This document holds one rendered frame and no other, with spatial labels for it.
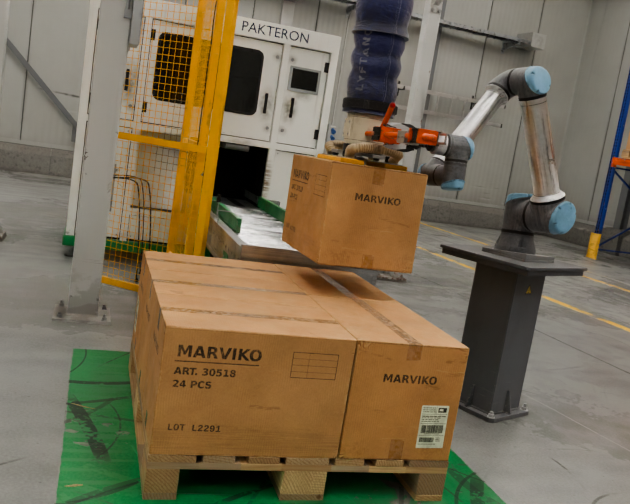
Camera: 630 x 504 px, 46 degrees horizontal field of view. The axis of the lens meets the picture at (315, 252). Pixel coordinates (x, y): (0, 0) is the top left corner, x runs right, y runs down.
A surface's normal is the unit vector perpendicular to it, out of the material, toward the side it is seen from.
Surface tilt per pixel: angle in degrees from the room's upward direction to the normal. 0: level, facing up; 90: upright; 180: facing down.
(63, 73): 90
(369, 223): 89
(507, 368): 90
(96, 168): 90
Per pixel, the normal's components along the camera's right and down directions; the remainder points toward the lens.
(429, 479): 0.28, 0.18
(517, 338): 0.65, 0.22
